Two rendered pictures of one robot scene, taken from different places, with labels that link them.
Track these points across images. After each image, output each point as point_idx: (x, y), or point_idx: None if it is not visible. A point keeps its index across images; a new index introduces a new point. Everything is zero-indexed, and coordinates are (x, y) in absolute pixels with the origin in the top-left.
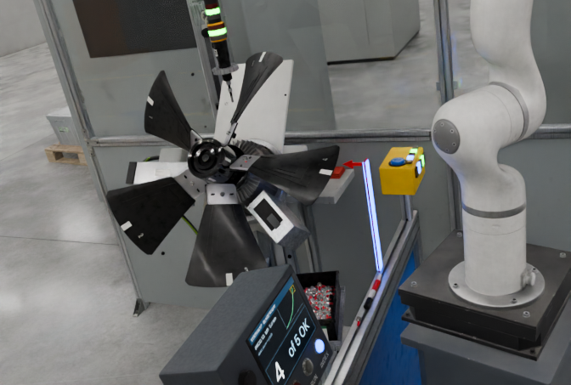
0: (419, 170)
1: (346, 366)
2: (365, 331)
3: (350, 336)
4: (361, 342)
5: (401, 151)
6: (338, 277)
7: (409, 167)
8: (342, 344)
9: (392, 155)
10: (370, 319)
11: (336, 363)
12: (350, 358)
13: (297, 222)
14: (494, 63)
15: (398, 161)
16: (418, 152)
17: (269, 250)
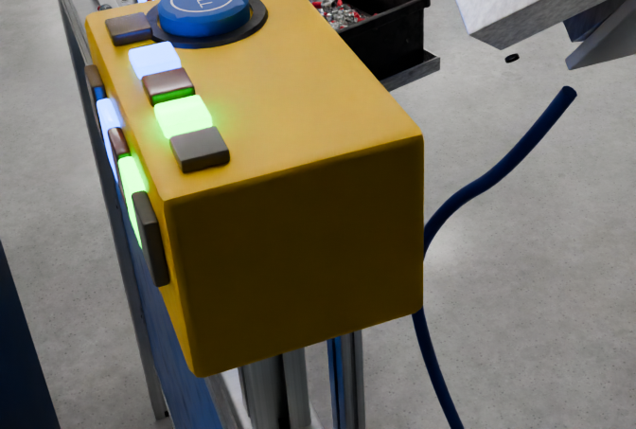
0: (104, 139)
1: None
2: (77, 12)
3: None
4: (71, 1)
5: (285, 104)
6: None
7: (101, 10)
8: None
9: (311, 62)
10: (84, 28)
11: None
12: None
13: None
14: None
15: None
16: (142, 127)
17: (583, 25)
